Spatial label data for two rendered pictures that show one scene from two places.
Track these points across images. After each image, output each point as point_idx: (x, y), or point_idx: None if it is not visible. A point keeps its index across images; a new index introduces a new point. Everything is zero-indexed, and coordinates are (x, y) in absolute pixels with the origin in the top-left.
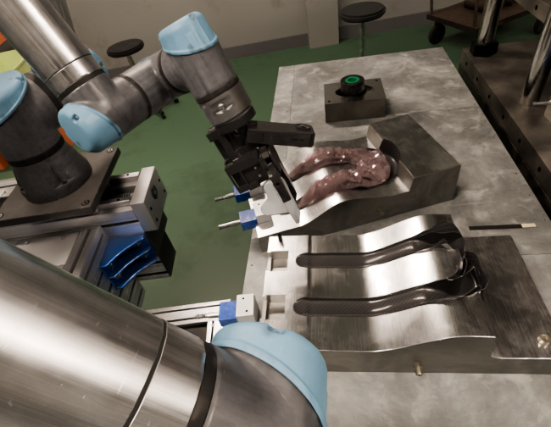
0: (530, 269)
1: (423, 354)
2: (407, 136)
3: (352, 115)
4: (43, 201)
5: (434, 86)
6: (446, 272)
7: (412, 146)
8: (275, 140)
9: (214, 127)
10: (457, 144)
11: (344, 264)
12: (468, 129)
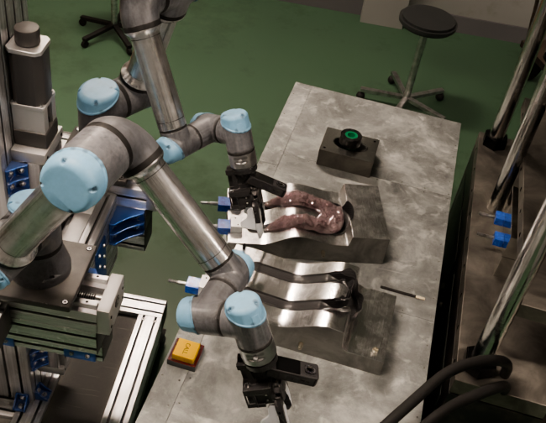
0: (401, 323)
1: (305, 336)
2: (365, 205)
3: (340, 166)
4: None
5: (427, 164)
6: (336, 296)
7: (365, 213)
8: (262, 186)
9: (231, 168)
10: (412, 224)
11: (280, 277)
12: (428, 214)
